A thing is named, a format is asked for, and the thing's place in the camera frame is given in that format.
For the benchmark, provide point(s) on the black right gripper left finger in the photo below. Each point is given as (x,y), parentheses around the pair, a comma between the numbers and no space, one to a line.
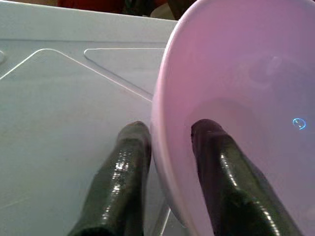
(118,177)

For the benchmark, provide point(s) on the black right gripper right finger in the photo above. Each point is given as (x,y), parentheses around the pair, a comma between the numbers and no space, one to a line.
(229,182)

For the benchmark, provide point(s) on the light purple plastic bowl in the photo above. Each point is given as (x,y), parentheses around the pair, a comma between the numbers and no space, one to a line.
(233,73)

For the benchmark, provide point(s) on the white plastic folding table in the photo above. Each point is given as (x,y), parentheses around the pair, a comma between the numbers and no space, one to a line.
(61,98)

